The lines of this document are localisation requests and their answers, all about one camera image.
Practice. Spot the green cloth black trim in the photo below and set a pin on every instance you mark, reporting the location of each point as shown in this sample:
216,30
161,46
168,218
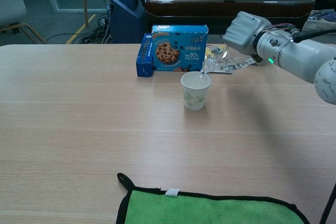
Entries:
210,211

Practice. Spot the white plastic basket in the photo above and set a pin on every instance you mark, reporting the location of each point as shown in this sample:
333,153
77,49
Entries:
319,24

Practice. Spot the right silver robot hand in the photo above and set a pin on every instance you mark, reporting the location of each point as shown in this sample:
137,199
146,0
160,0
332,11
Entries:
242,33

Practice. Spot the blue chocolate cookie box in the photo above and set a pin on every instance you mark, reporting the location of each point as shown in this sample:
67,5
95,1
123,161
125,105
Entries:
181,48

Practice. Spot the black bag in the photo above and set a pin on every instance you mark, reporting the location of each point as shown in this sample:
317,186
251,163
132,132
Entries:
325,1

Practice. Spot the wooden chair frame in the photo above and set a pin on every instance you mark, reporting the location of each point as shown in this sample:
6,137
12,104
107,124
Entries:
29,28

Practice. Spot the white paper cup green print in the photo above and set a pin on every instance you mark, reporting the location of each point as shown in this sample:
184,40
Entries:
195,95

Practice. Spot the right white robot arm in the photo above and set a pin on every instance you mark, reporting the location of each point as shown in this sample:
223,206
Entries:
302,56

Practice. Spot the narrow blue biscuit box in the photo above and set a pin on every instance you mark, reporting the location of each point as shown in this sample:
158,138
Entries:
144,61

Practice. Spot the dark wooden mahjong table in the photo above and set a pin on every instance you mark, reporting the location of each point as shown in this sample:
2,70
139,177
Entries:
197,6

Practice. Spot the yellow razor blister pack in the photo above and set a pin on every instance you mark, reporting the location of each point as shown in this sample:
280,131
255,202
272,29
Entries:
211,50

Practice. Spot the transparent plastic water bottle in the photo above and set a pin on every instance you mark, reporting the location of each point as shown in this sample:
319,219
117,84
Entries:
228,61

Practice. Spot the blue machine pedestal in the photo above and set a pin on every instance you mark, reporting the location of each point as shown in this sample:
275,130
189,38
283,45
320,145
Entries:
126,19

